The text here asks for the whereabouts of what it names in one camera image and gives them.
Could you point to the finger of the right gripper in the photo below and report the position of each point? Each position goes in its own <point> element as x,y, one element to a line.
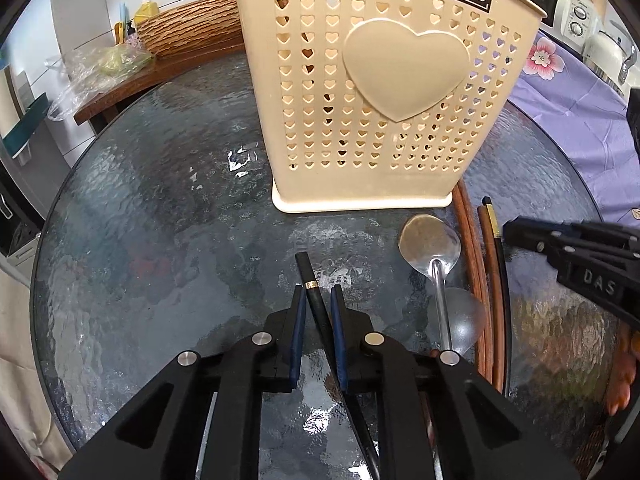
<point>603,241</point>

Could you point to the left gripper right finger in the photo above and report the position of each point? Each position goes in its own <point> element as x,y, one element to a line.
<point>437,419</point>

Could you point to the person right hand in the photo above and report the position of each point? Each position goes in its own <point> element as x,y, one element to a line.
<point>623,373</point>

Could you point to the cream plastic utensil holder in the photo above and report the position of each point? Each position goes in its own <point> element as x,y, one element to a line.
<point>377,104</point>

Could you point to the woven pattern basin sink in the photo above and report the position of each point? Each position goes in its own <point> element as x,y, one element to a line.
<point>198,25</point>

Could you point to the clear plastic bag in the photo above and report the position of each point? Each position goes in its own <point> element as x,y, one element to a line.
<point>95,72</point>

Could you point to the paper cup dispenser holder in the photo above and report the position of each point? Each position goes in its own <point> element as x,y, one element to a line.
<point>19,124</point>

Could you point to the purple floral cloth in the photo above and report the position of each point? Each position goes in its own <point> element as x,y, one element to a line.
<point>587,119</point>

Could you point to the brown wooden chopstick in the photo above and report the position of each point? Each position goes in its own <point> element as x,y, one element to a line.
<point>498,324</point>
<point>505,286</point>
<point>475,270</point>

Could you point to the yellow soap dispenser bottle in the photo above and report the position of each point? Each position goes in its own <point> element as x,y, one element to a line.
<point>147,9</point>

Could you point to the round glass table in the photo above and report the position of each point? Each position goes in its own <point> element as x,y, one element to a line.
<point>164,238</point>

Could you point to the beige hanging cloth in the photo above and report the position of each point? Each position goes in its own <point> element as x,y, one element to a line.
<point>23,405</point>

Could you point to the brown wooden counter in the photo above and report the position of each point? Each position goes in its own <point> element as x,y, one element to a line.
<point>157,72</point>

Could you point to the large steel spoon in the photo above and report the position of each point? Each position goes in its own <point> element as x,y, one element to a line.
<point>432,248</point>

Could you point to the white electric kettle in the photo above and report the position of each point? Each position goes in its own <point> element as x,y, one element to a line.
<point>611,57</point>

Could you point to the black chopstick gold band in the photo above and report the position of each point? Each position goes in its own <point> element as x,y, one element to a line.
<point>325,330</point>

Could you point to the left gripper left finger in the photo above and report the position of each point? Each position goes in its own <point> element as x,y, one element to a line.
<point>199,416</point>

